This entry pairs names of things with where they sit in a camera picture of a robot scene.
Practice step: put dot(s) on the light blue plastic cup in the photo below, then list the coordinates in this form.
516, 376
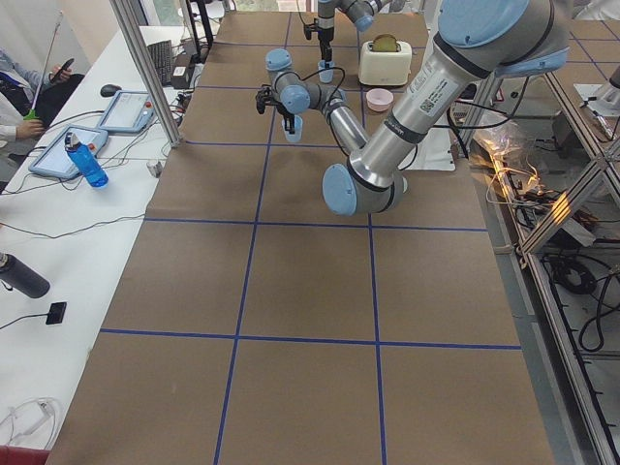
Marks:
325, 71
298, 128

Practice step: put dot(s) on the cream toaster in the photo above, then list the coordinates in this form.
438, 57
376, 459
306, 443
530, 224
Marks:
382, 68

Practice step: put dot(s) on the toast slice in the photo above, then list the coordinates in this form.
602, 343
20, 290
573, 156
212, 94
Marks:
385, 43

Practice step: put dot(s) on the pink bowl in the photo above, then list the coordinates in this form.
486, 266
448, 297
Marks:
379, 99

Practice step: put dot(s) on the black keyboard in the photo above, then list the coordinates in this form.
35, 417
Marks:
161, 57

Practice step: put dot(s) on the far teach pendant tablet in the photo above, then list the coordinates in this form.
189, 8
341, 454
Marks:
127, 113

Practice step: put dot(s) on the teach pendant tablet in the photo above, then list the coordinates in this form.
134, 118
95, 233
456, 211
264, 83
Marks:
127, 113
55, 163

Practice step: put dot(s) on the black computer mouse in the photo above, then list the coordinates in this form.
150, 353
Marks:
108, 90

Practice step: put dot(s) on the blue water bottle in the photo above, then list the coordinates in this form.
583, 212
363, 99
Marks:
84, 160

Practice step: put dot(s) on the crumpled clear plastic wrap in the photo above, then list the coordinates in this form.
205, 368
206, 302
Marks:
515, 181

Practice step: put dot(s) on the brown paper table cover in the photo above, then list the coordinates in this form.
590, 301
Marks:
158, 400

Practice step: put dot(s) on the black smartphone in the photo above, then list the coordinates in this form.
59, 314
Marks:
61, 70

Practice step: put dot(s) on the near teach pendant tablet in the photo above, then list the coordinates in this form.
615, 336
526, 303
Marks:
55, 163

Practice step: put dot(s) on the seated person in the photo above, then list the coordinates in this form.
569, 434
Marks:
18, 86

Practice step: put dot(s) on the small black square device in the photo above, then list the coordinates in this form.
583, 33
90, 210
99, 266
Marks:
56, 313

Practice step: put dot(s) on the dark grey thermos bottle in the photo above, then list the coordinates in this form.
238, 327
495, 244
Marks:
23, 278

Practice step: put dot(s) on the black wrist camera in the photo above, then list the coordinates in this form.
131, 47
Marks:
264, 98

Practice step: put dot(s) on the aluminium frame post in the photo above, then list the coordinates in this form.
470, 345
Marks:
130, 29

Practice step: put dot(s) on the white stick green handle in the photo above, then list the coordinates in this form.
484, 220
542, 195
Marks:
32, 112

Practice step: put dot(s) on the aluminium frame rail right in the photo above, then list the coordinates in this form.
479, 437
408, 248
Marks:
568, 243

